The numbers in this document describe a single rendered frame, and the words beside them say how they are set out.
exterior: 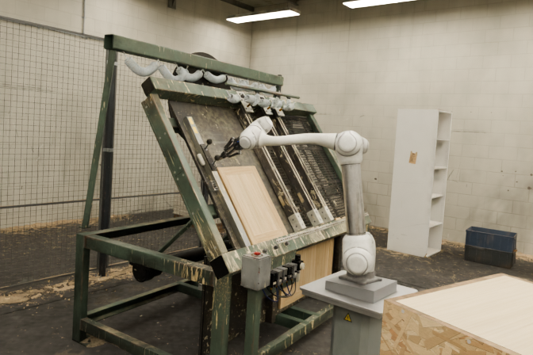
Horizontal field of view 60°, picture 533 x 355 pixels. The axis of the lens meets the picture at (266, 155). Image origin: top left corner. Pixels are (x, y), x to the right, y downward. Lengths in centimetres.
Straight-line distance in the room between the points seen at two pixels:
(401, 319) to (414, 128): 586
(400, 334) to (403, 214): 589
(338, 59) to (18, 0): 540
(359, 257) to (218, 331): 94
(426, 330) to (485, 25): 741
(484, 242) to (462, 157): 166
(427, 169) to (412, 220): 76
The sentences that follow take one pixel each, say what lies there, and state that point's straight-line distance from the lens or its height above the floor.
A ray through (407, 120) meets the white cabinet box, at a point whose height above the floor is 188.
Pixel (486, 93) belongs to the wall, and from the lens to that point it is 808.
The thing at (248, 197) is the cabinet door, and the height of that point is 115.
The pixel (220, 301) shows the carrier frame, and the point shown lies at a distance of 277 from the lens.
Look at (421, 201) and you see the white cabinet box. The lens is 686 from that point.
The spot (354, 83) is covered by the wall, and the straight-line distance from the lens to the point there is 894.
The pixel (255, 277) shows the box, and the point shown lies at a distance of 258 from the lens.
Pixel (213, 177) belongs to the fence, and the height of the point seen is 130.
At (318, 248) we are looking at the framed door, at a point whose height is 62.
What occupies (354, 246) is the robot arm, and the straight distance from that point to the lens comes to 248.
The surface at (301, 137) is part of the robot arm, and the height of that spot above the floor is 159.
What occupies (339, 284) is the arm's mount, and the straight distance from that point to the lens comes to 268.
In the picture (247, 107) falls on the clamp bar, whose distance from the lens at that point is 367.
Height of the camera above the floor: 161
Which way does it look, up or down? 3 degrees down
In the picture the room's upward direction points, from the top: 4 degrees clockwise
